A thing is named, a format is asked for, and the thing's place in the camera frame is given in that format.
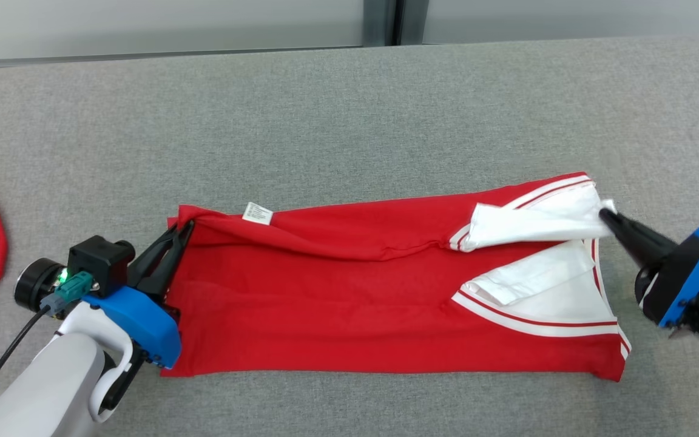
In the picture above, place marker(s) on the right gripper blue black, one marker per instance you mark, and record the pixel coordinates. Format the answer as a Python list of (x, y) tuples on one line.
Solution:
[(689, 267)]

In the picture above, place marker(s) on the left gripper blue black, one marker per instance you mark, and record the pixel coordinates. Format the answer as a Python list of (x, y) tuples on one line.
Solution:
[(143, 321)]

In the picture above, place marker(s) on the red and white jersey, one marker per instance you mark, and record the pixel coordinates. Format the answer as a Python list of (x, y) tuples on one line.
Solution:
[(325, 303)]

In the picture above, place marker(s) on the left white grey robot arm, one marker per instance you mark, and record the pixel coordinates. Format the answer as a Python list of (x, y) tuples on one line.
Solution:
[(40, 388)]

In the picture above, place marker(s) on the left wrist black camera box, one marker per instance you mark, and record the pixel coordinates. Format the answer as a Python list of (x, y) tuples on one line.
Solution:
[(97, 261)]

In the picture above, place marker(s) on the grey metal partition frame post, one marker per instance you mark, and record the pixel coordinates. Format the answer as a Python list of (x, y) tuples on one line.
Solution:
[(380, 21)]

